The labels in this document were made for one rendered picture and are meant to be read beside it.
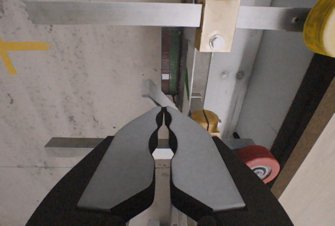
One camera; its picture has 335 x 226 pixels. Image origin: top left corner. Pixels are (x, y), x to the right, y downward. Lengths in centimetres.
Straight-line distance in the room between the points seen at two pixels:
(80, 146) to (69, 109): 115
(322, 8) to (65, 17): 33
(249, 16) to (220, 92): 31
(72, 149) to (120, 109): 99
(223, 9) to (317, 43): 12
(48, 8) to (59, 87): 116
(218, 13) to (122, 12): 13
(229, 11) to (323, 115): 22
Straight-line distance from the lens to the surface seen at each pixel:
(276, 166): 35
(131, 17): 26
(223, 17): 26
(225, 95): 56
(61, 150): 39
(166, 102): 15
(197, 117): 29
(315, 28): 26
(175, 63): 40
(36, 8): 31
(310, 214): 58
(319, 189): 49
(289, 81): 44
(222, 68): 52
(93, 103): 138
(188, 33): 39
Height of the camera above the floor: 109
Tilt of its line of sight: 61 degrees down
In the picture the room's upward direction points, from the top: 179 degrees clockwise
